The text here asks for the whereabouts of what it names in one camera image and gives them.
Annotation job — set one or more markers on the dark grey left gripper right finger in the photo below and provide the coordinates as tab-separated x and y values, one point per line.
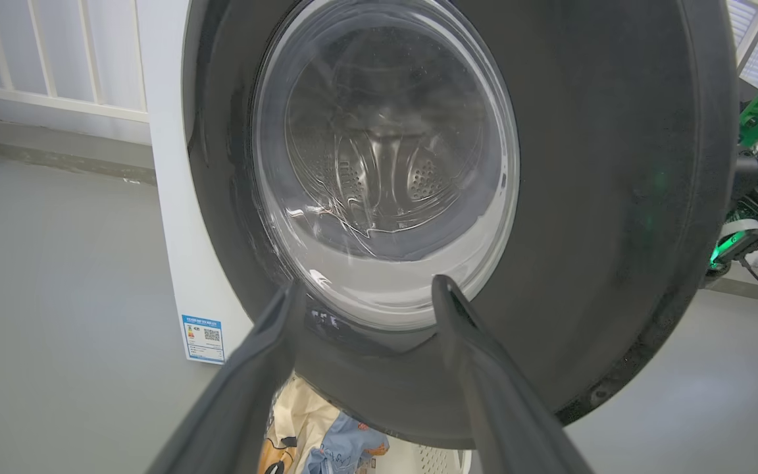
497	408

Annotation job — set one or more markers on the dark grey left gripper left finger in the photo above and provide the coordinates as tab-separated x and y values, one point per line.
241	395

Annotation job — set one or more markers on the cream blue bear pajama top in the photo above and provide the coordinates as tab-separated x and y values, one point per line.
303	411

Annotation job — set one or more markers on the blue bear print pajama pants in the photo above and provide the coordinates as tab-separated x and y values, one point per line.
346	444

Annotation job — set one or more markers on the dark grey round washer door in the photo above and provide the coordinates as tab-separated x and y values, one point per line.
616	197

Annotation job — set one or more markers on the cream perforated laundry basket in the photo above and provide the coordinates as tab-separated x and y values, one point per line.
435	461

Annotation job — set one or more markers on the white washing machine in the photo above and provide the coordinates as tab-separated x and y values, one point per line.
178	197

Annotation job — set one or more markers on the blue energy label sticker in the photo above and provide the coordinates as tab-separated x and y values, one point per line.
203	339

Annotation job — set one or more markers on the white metal railing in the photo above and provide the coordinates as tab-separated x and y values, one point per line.
56	99

